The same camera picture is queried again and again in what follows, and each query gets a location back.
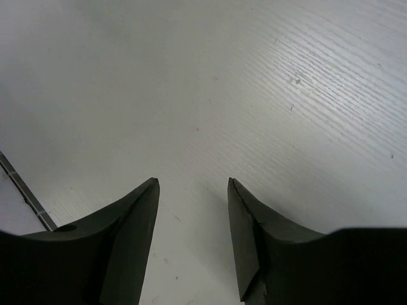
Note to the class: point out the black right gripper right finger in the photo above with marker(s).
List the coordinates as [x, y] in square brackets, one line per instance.
[278, 261]

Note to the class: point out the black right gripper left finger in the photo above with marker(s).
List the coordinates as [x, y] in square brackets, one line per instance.
[99, 259]

